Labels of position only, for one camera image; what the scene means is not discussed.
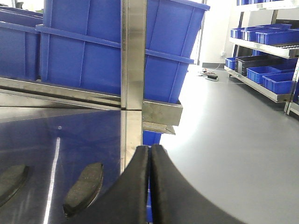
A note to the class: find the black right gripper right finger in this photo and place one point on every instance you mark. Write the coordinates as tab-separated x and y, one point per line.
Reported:
174	200

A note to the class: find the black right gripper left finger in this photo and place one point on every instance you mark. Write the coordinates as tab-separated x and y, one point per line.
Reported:
126	200

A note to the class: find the dark brake pad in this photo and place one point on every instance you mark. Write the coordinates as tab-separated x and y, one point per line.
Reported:
85	190
11	180

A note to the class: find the large blue plastic bin right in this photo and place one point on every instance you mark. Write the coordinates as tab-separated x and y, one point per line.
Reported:
81	45

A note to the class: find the metal shelving rack with bins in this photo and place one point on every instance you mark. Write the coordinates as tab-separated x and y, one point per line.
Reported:
266	57

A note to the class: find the blue plastic bin left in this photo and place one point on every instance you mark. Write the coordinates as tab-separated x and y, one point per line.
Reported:
19	43

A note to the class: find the stainless steel rack frame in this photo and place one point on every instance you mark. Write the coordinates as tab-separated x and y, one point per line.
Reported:
137	113

